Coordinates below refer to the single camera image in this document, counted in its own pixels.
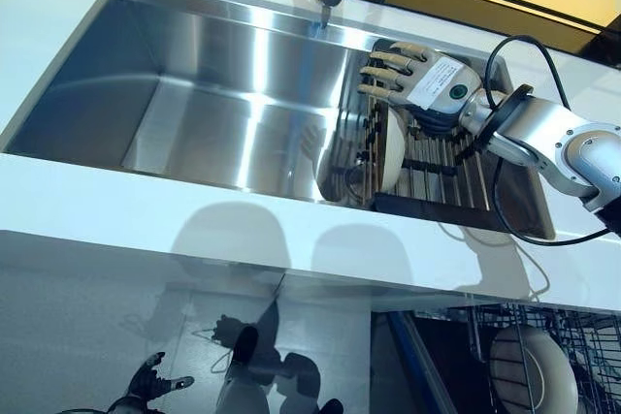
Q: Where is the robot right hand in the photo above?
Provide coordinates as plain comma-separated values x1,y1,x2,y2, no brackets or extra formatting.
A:
357,42,486,134

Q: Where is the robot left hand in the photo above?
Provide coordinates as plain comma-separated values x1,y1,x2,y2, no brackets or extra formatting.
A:
107,351,195,414

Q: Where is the beige round plate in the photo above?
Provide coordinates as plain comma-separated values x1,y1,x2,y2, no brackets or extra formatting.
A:
376,107,408,195
488,325,579,414

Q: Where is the black sink drainer rack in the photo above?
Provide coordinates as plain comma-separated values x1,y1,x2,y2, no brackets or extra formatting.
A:
334,38,549,234

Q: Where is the white glossy cabinet door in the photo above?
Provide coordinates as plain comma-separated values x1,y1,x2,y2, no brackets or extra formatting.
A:
261,272,404,414
0,229,285,414

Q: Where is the stainless steel sink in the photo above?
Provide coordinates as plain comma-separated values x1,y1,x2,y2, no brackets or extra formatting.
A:
0,0,557,243

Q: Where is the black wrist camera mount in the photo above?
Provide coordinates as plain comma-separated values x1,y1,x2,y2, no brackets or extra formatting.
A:
477,83,535,159

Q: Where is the dishwasher lower wire rack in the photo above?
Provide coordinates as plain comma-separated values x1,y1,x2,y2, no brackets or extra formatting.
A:
445,302,583,414

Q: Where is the dishwasher wire rack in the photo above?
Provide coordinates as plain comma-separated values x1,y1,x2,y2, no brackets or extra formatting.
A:
552,304,621,414
445,302,583,414

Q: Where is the dishwasher upper wire rack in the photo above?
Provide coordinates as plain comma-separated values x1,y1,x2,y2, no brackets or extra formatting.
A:
552,304,621,414

